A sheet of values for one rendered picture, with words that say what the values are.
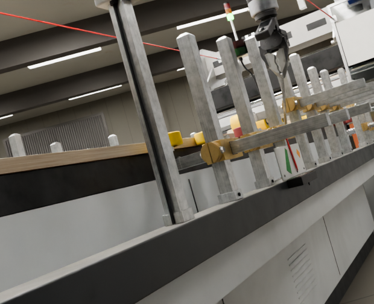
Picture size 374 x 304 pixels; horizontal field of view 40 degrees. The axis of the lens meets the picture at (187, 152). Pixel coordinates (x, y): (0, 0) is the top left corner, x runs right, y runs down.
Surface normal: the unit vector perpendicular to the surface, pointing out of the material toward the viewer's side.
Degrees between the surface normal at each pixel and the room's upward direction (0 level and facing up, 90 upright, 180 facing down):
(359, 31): 90
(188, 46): 90
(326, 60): 90
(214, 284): 90
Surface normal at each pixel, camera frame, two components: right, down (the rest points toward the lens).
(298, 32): -0.47, 0.07
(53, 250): 0.84, -0.26
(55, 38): 0.02, -0.07
